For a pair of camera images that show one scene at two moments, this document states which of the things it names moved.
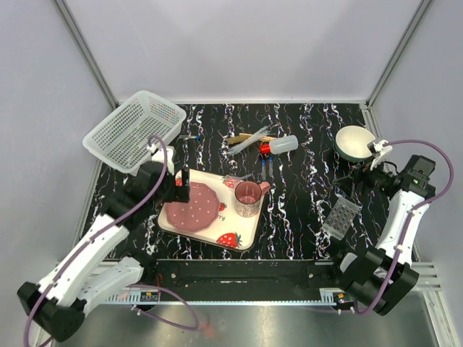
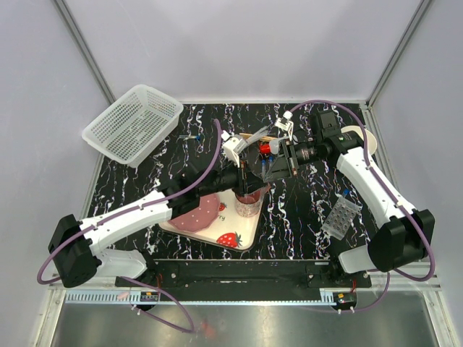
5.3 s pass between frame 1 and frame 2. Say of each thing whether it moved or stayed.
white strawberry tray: stayed
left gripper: moved
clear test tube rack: stayed
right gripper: moved
